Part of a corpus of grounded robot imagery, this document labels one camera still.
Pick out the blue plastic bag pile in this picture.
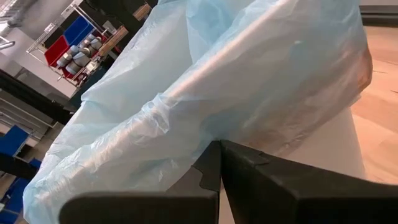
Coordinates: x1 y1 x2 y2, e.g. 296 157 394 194
23 0 374 224

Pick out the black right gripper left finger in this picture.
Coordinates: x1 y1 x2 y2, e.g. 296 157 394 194
169 139 222 196

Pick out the metal wire shelf rack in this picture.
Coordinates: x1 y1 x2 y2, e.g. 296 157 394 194
26 0 108 88

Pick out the white plastic trash bin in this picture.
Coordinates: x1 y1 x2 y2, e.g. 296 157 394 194
279 107 367 185

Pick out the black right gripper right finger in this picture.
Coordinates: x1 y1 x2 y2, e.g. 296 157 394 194
220 139 300 224

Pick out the wooden board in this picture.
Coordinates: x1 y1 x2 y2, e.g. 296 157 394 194
98 26 129 57

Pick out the black metal beam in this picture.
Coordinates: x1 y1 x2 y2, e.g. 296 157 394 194
0 70 74 126

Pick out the blue plastic crate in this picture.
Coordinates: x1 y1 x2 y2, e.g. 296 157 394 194
0 157 43 224
0 124 31 157

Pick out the blue storage bin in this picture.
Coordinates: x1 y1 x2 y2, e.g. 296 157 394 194
63 15 95 46

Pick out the grey cylindrical canister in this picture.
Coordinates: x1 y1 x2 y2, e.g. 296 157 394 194
88 35 104 51
57 52 73 68
65 51 91 75

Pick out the red storage bin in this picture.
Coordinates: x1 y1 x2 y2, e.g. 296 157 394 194
44 35 71 68

